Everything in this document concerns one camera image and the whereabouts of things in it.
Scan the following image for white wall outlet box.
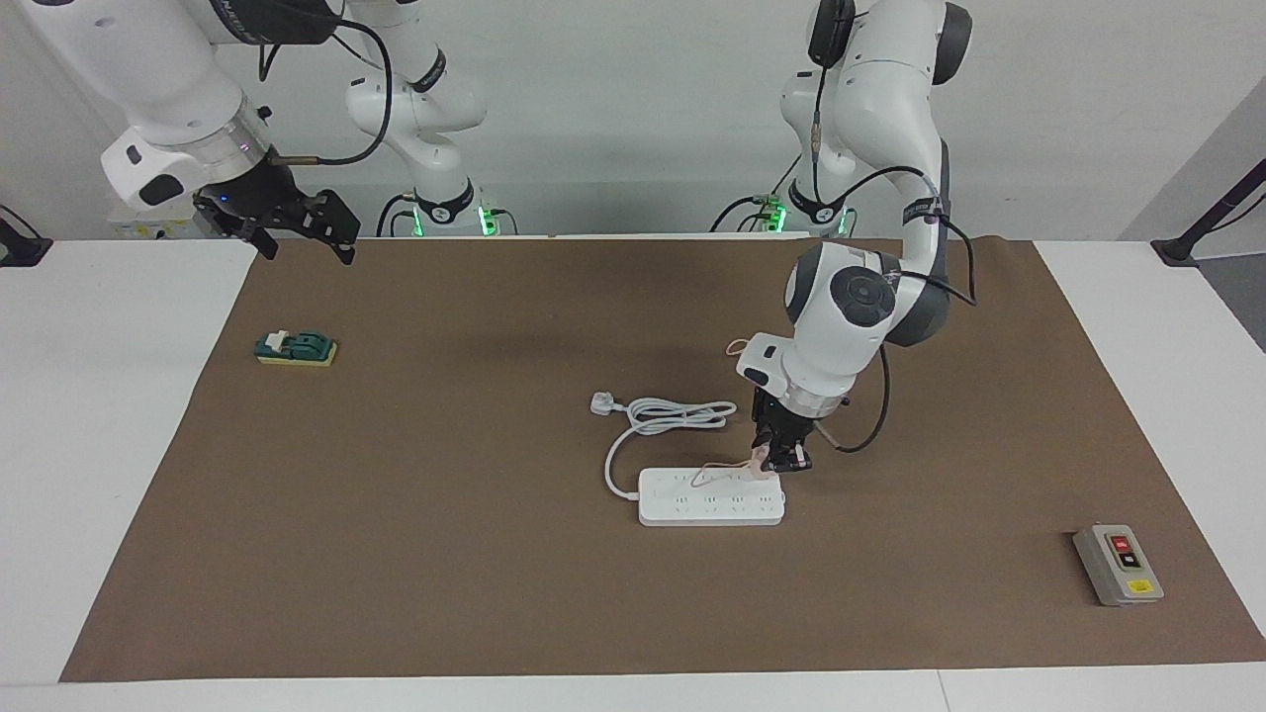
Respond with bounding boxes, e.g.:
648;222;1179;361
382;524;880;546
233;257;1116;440
109;210;214;240

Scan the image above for black stand clamp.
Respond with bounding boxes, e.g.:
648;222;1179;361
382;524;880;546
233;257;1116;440
0;205;52;268
1152;158;1266;268

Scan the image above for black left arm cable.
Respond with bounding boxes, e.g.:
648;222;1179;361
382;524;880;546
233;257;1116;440
811;59;980;456

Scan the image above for white power strip cord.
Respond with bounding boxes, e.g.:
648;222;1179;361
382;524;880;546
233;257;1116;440
590;391;738;500

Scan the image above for thin pink charger cable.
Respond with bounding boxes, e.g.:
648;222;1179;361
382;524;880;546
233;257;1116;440
690;336;792;490

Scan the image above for white power strip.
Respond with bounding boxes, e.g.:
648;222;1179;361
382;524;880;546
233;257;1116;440
637;467;787;528

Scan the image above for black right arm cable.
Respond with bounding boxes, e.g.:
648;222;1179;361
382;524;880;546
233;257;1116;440
259;20;395;167

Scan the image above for green knife switch yellow base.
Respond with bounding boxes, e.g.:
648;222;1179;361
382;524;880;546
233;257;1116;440
254;329;339;369

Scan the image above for black arm base cable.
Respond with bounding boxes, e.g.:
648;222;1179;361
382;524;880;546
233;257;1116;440
710;196;782;234
376;193;421;238

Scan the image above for grey push-button switch box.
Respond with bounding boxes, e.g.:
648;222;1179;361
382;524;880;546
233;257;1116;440
1072;524;1165;607

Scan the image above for brown table mat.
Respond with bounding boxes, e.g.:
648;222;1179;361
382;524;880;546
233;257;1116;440
59;237;1266;683

